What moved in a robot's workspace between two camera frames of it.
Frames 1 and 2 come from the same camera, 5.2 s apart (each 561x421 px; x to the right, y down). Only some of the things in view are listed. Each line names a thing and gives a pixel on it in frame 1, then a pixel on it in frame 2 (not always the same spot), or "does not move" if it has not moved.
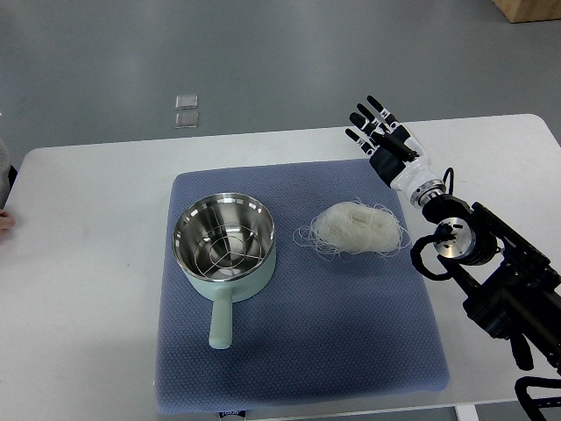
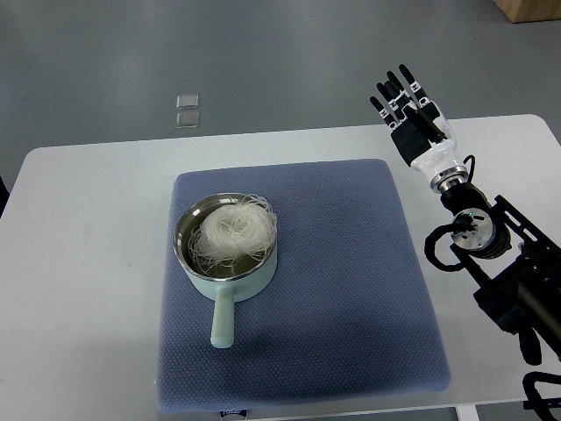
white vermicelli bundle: x=352 y=227 to x=230 y=237
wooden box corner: x=527 y=10 does not move
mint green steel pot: x=226 y=244 does not move
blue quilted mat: x=322 y=327 does not move
